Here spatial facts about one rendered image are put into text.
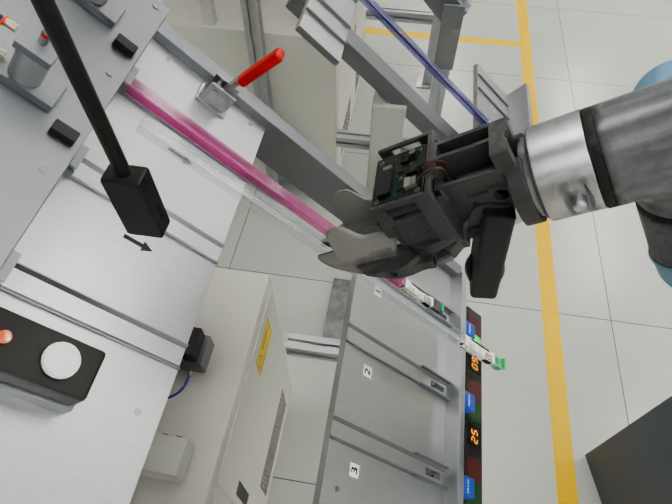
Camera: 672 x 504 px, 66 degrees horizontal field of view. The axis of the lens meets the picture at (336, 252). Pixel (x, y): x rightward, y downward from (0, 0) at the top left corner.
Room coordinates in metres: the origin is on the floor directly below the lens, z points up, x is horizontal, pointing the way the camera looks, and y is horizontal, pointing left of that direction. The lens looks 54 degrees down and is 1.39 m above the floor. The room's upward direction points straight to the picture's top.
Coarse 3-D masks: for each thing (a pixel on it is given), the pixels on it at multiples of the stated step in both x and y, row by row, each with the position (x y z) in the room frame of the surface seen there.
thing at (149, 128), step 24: (144, 120) 0.33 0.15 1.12; (168, 144) 0.32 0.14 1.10; (192, 168) 0.31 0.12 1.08; (216, 168) 0.32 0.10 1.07; (240, 192) 0.31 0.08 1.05; (264, 216) 0.31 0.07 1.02; (288, 216) 0.31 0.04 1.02; (312, 240) 0.30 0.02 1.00; (384, 288) 0.29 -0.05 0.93; (408, 312) 0.28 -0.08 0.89; (432, 312) 0.29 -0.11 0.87; (456, 336) 0.27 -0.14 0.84
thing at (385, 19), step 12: (360, 0) 0.76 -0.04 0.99; (372, 0) 0.76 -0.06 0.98; (372, 12) 0.75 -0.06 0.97; (384, 12) 0.76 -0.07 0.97; (384, 24) 0.75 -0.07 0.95; (396, 24) 0.76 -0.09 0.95; (396, 36) 0.75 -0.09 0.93; (408, 36) 0.76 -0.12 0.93; (408, 48) 0.74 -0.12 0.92; (420, 48) 0.75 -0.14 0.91; (420, 60) 0.74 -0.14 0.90; (432, 72) 0.74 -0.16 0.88; (444, 84) 0.73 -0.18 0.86; (456, 96) 0.73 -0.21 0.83; (468, 108) 0.73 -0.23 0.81; (480, 120) 0.72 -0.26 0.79
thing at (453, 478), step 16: (464, 288) 0.41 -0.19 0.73; (464, 304) 0.38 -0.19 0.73; (464, 320) 0.36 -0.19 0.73; (448, 352) 0.31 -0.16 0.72; (464, 352) 0.31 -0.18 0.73; (448, 368) 0.29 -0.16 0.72; (464, 368) 0.28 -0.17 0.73; (448, 384) 0.26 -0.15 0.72; (464, 384) 0.26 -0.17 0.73; (464, 400) 0.24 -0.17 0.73; (448, 416) 0.22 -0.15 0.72; (464, 416) 0.22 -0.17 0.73; (448, 432) 0.20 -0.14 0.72; (448, 448) 0.18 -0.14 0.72; (448, 464) 0.16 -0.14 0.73; (448, 480) 0.14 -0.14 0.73; (448, 496) 0.12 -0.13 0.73
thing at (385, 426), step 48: (432, 288) 0.40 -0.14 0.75; (384, 336) 0.29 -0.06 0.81; (432, 336) 0.32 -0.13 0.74; (336, 384) 0.21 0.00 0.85; (384, 384) 0.23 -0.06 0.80; (336, 432) 0.16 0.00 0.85; (384, 432) 0.18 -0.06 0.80; (432, 432) 0.19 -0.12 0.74; (336, 480) 0.12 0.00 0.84; (384, 480) 0.13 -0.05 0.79; (432, 480) 0.14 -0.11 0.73
